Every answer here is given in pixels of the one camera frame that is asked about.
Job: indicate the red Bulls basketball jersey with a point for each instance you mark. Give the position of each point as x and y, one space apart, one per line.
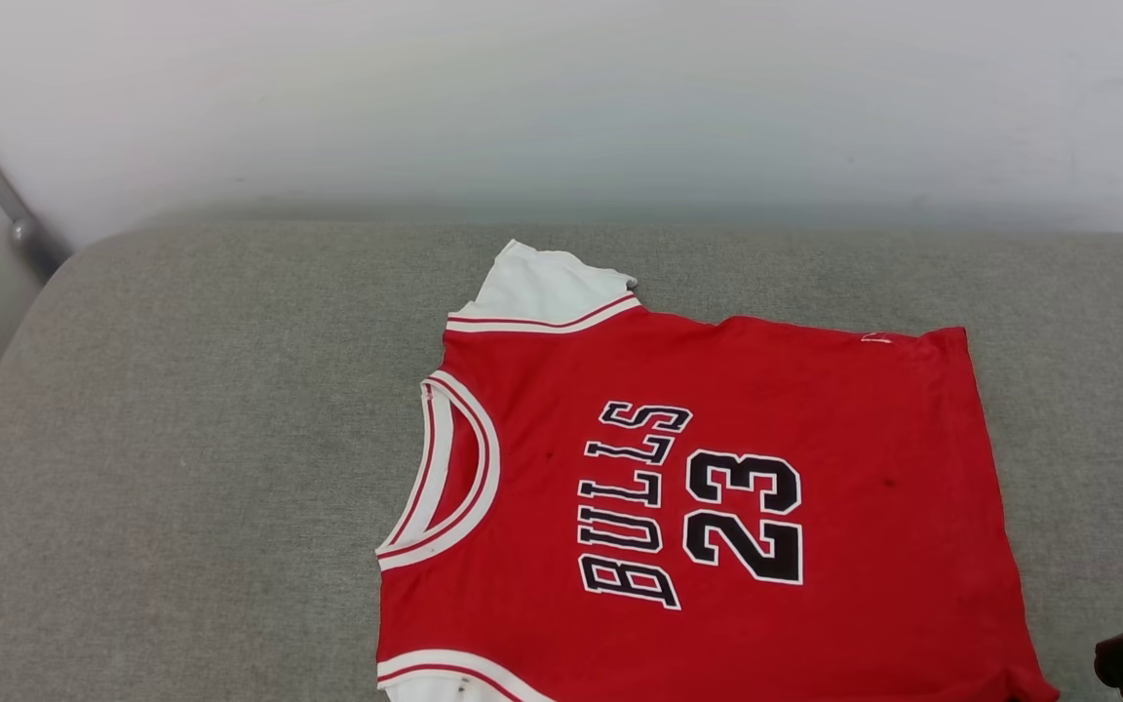
717 507

